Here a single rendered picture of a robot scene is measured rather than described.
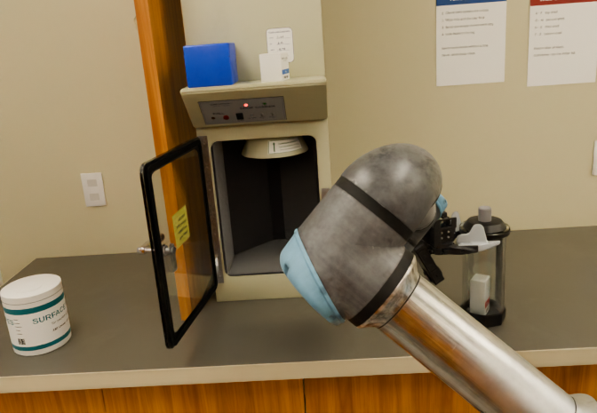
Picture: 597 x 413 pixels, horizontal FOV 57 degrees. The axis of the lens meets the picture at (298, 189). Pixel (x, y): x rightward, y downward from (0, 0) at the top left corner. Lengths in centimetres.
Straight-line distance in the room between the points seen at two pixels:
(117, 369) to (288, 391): 37
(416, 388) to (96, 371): 69
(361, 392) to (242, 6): 91
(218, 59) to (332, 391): 77
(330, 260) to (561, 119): 139
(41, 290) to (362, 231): 91
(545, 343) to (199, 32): 103
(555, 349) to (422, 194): 70
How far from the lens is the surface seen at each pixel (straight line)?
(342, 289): 65
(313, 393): 129
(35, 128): 198
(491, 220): 129
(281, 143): 137
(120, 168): 190
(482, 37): 182
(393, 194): 64
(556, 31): 190
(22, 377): 138
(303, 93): 122
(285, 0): 132
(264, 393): 129
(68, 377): 134
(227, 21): 133
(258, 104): 125
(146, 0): 127
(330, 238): 64
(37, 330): 141
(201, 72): 123
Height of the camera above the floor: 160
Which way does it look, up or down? 15 degrees down
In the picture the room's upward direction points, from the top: 4 degrees counter-clockwise
